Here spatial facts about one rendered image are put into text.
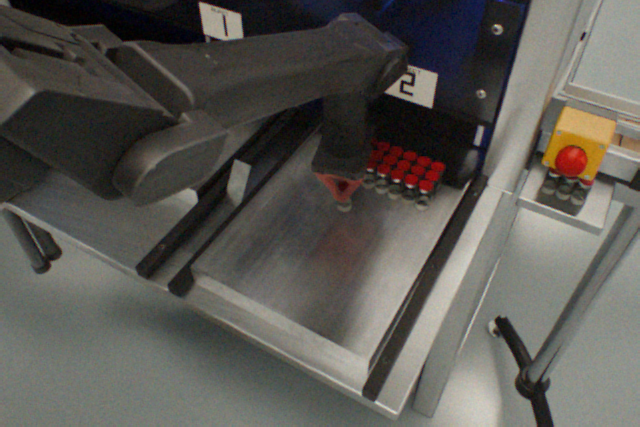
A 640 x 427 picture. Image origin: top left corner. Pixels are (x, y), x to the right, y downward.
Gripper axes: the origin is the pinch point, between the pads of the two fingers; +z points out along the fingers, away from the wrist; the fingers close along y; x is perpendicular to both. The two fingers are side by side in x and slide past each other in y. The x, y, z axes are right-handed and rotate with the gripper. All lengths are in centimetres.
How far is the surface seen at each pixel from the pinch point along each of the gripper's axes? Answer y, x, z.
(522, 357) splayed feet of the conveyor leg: 26, -44, 80
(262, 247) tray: -10.5, 9.0, 3.6
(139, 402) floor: -10, 54, 92
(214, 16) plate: 23.0, 28.5, -10.7
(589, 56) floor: 204, -73, 97
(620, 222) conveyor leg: 20, -45, 16
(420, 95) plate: 14.0, -8.0, -8.3
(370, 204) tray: 1.7, -3.9, 3.9
